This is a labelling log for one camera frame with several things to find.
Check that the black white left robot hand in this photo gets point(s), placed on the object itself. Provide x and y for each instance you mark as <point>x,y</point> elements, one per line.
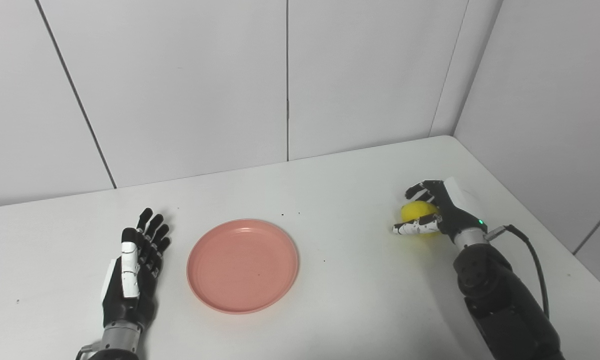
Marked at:
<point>115,300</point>

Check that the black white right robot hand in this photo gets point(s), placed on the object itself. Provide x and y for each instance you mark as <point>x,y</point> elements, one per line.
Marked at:
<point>455,210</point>

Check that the yellow lemon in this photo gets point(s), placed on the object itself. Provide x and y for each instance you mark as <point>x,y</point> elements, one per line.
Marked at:
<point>417,210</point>

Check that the pink round plate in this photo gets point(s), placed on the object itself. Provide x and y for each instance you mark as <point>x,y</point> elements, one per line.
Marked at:
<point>242,265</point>

